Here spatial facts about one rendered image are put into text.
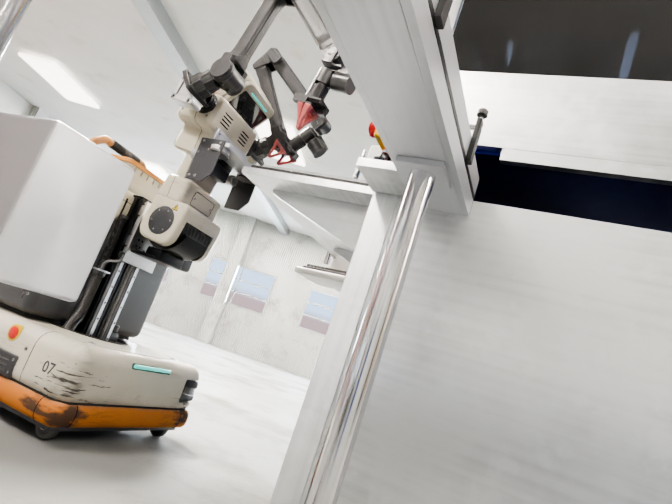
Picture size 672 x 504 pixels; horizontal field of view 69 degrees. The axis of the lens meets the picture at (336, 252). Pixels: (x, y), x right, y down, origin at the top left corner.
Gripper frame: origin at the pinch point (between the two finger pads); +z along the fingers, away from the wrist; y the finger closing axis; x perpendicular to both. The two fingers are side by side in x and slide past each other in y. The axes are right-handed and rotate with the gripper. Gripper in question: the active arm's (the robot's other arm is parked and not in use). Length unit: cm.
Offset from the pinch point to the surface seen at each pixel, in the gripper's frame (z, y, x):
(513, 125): -10, 62, -12
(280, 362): 175, -444, 936
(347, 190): 17.1, 31.2, -11.2
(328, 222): 24.5, 25.9, -2.9
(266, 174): 20.4, 7.0, -11.4
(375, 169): 15, 43, -25
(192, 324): 194, -670, 868
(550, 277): 21, 82, -13
